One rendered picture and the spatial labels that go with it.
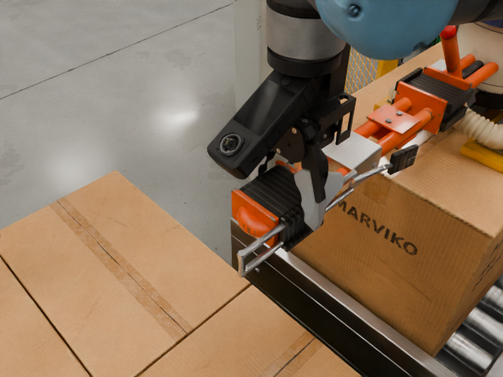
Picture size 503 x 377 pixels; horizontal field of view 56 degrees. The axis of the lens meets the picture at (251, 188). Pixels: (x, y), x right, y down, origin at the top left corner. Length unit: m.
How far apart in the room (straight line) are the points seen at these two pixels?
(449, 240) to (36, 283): 0.93
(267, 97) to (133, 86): 2.59
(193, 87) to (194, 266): 1.89
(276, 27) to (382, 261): 0.63
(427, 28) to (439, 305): 0.70
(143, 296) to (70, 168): 1.39
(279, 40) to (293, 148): 0.12
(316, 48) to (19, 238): 1.10
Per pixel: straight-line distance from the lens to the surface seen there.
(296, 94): 0.45
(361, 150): 0.65
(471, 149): 0.93
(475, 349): 1.17
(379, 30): 0.30
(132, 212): 1.36
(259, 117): 0.45
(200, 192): 2.19
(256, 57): 1.99
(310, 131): 0.48
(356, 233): 0.97
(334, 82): 0.51
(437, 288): 0.93
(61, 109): 2.93
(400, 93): 0.80
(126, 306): 1.16
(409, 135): 0.73
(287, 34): 0.43
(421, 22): 0.32
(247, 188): 0.57
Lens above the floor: 1.48
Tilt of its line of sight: 42 degrees down
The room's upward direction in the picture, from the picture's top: straight up
